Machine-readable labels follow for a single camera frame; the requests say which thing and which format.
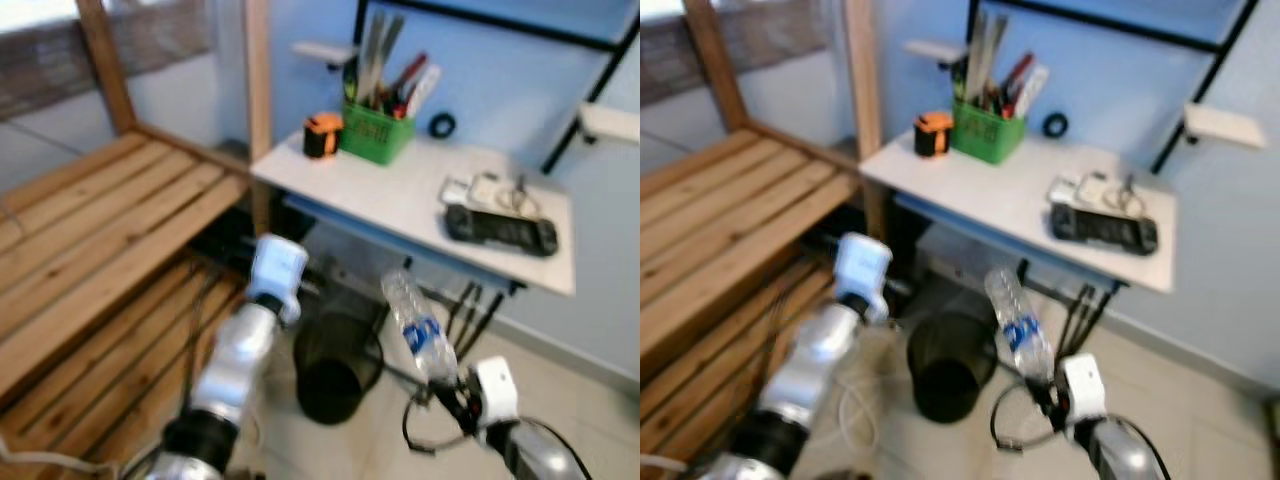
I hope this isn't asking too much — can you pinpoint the black handheld game console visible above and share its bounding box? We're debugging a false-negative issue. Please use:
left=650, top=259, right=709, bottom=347
left=1050, top=203, right=1161, bottom=257
left=443, top=203, right=561, bottom=259

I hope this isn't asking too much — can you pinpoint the grey metal ruler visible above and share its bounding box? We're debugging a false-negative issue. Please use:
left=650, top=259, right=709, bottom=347
left=966, top=10, right=1016, bottom=103
left=356, top=10, right=406, bottom=106

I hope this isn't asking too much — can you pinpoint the orange black tape measure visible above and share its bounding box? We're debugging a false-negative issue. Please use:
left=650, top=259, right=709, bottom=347
left=913, top=110, right=954, bottom=158
left=303, top=112, right=344, bottom=159

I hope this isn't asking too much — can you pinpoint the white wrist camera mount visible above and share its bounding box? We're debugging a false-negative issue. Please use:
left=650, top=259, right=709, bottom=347
left=470, top=357, right=521, bottom=426
left=1060, top=353, right=1109, bottom=421
left=245, top=235, right=311, bottom=326
left=832, top=232, right=894, bottom=323

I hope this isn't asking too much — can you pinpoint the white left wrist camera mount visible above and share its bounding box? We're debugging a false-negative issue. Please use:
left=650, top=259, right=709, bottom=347
left=245, top=235, right=311, bottom=326
left=832, top=232, right=894, bottom=323

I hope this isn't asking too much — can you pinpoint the white desk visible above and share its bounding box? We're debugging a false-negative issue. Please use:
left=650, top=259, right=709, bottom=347
left=250, top=128, right=578, bottom=301
left=860, top=128, right=1179, bottom=298

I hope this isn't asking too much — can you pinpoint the green plastic basket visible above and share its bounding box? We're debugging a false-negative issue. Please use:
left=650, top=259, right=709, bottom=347
left=950, top=98, right=1028, bottom=166
left=338, top=98, right=418, bottom=166

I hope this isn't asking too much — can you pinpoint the wooden slatted bed frame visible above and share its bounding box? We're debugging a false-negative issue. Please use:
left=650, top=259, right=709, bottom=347
left=640, top=0, right=886, bottom=471
left=0, top=0, right=276, bottom=480

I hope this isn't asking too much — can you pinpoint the white shelf board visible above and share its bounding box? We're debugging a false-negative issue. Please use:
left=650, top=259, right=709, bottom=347
left=1183, top=103, right=1269, bottom=151
left=578, top=103, right=640, bottom=146
left=292, top=40, right=358, bottom=69
left=902, top=38, right=971, bottom=67

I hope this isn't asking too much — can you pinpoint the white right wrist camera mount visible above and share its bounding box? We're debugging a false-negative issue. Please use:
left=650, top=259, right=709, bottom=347
left=1060, top=353, right=1109, bottom=421
left=470, top=357, right=521, bottom=426

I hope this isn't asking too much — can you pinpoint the white charger with cable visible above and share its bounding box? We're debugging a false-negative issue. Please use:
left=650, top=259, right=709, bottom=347
left=440, top=172, right=541, bottom=216
left=1047, top=172, right=1146, bottom=216

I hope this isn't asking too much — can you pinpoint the red pen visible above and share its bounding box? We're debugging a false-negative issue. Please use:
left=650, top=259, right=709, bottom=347
left=1003, top=52, right=1037, bottom=113
left=396, top=52, right=429, bottom=116

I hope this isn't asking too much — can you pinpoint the black waste bin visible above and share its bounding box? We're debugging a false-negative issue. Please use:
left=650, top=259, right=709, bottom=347
left=905, top=310, right=1001, bottom=424
left=293, top=310, right=386, bottom=426

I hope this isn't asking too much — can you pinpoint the white pen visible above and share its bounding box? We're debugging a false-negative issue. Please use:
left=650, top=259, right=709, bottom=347
left=1015, top=64, right=1051, bottom=119
left=408, top=64, right=442, bottom=119

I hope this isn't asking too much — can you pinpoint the black metal shelf frame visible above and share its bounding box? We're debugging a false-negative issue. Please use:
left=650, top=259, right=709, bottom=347
left=350, top=0, right=640, bottom=176
left=960, top=0, right=1261, bottom=176

